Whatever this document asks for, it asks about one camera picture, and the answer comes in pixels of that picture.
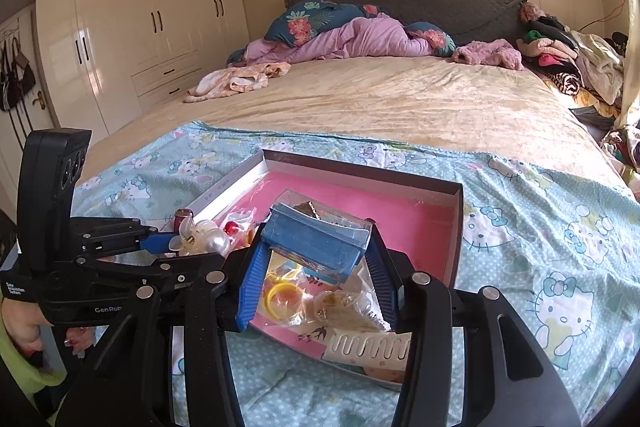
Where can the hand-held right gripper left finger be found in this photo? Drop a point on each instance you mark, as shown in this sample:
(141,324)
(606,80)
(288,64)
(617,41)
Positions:
(250,287)

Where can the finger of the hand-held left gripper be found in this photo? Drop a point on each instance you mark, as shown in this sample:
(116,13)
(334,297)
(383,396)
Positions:
(150,272)
(157,243)

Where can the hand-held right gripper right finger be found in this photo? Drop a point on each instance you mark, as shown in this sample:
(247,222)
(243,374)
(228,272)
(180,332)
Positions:
(382,282)

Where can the clear bow clip with pearl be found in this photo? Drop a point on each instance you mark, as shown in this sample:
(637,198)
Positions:
(205,241)

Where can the white claw hair clip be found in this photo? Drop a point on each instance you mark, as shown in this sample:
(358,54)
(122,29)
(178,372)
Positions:
(367,349)

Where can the small blue box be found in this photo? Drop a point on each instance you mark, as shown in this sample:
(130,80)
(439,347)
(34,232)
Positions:
(310,242)

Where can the grey cardboard box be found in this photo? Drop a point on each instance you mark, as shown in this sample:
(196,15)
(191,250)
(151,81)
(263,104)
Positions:
(452,237)

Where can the person's left forearm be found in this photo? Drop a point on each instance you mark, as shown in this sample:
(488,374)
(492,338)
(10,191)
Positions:
(20,377)

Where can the person's left hand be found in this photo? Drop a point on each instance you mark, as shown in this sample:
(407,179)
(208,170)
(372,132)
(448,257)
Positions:
(22,324)

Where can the dark red round accessory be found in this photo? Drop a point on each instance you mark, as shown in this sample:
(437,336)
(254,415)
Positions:
(182,219)

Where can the white brown hair clip in bag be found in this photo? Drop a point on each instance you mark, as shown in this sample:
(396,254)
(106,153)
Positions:
(350,307)

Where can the red hair accessory in bag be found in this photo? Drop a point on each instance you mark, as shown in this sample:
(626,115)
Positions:
(231,227)

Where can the black handbag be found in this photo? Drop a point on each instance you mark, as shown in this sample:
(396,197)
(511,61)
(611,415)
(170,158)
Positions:
(7,92)
(25,77)

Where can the printed blue blanket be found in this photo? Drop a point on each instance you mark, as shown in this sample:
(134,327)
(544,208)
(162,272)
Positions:
(525,232)

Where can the bed with beige bedspread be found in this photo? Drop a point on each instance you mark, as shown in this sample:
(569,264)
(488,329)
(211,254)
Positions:
(375,107)

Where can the pink floral garment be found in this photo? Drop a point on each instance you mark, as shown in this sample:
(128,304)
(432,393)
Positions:
(235,82)

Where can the white wardrobe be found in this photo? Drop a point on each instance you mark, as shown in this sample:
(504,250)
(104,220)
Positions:
(125,7)

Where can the purple quilt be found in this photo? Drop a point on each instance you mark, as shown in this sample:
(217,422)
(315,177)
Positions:
(370,37)

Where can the small floral pillow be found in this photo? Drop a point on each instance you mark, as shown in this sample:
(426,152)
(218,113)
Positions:
(435,38)

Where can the pink fuzzy garment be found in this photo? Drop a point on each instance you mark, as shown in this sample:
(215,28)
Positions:
(487,54)

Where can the large floral pillow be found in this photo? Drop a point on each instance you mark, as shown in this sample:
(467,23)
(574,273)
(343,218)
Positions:
(300,22)

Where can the grey padded headboard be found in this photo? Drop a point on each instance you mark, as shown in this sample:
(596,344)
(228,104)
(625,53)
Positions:
(450,4)

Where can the pile of clothes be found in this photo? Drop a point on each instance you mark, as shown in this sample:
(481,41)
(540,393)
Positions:
(575,62)

